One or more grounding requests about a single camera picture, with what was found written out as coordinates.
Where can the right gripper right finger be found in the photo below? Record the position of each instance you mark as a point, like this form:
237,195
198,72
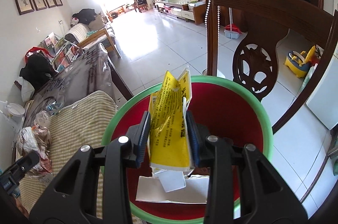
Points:
244,187

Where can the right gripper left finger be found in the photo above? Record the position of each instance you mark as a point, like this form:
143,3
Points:
92,187

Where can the brown paper ball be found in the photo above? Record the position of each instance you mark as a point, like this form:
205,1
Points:
39,140

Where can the white paper receipt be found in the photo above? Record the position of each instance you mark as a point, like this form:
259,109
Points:
173,187

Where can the yellow foil packet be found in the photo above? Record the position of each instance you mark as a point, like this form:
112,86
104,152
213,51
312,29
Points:
168,143

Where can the crushed clear plastic bottle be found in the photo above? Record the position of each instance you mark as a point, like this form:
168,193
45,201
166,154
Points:
44,117

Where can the red green trash bin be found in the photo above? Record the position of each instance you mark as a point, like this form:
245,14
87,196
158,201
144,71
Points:
227,109

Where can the yellow striped table mat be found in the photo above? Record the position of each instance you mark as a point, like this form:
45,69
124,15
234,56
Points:
82,123

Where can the white plastic bag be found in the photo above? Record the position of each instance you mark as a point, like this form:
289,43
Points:
27,90

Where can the black clothes pile on chair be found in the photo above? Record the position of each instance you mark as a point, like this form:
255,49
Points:
37,71

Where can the yellow toy potty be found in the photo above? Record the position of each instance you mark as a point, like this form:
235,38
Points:
300,63

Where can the wooden sofa with cushions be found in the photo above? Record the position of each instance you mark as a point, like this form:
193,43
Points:
89,27

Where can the red dustpan with broom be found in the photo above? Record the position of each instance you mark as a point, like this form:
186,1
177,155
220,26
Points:
231,30

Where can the wooden dining chair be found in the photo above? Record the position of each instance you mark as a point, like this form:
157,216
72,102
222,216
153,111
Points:
255,64

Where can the low tv cabinet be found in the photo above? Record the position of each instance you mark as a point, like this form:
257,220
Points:
183,9

